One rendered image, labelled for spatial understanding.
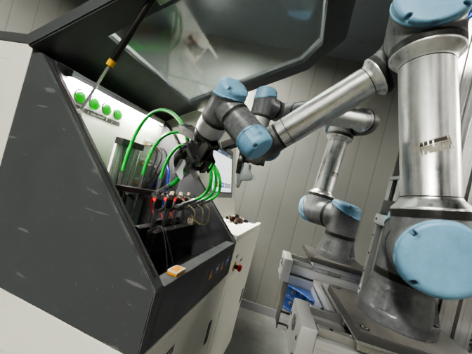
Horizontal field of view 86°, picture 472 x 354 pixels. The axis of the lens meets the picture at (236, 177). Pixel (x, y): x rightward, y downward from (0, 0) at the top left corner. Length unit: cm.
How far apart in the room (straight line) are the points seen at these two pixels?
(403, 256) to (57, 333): 78
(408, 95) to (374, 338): 43
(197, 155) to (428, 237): 52
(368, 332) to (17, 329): 84
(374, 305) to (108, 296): 59
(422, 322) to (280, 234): 215
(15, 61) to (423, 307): 120
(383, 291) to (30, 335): 85
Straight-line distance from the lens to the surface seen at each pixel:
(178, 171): 79
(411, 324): 63
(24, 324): 93
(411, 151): 51
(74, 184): 77
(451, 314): 91
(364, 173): 283
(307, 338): 61
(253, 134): 55
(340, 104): 68
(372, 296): 64
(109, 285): 71
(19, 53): 105
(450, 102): 54
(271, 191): 266
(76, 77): 100
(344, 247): 109
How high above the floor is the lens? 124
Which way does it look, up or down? 1 degrees up
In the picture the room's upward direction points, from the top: 15 degrees clockwise
